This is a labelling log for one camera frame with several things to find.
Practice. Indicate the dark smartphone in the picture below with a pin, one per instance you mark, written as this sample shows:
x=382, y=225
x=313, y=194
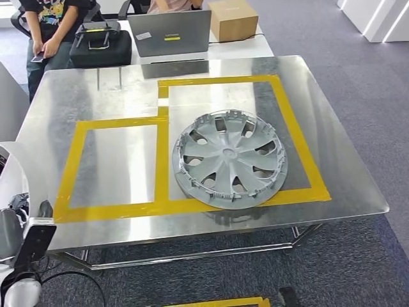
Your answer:
x=38, y=57

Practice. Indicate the black device yellow stripe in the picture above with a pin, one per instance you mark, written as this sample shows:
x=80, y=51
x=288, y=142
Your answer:
x=97, y=29

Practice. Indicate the brown cardboard box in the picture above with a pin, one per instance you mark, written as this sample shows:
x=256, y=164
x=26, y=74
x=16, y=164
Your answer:
x=233, y=21

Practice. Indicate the white desk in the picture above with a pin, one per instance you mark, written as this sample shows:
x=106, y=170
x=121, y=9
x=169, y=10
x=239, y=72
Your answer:
x=236, y=48

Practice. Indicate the stainless steel workbench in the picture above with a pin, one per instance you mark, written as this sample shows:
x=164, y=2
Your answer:
x=335, y=169

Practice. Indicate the person's left hand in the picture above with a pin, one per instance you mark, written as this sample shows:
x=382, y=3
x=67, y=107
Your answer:
x=50, y=47

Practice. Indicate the white curved plastic part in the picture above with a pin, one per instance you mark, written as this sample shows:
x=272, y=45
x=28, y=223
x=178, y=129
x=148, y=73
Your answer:
x=14, y=178

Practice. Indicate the grey wheel hubcap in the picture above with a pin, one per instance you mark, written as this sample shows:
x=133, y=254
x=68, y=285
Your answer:
x=230, y=159

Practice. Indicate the grey desk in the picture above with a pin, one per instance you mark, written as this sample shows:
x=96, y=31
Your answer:
x=11, y=106

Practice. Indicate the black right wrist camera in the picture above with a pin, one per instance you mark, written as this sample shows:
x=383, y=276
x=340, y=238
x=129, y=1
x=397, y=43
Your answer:
x=289, y=298

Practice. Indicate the person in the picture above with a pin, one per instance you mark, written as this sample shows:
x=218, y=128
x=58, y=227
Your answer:
x=50, y=17
x=169, y=5

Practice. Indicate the white display plinth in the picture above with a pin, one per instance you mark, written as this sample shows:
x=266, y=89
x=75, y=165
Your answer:
x=373, y=19

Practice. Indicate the grey laptop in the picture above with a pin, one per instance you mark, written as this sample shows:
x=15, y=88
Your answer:
x=169, y=34

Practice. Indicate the person's right hand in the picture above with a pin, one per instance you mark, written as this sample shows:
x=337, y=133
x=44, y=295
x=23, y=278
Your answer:
x=38, y=46

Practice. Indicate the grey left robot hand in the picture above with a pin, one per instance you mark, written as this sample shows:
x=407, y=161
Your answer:
x=11, y=233

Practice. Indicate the black office chair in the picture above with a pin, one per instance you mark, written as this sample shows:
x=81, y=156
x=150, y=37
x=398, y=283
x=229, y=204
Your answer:
x=130, y=6
x=19, y=21

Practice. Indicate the black carry bag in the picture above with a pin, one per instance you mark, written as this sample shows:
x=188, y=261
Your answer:
x=102, y=53

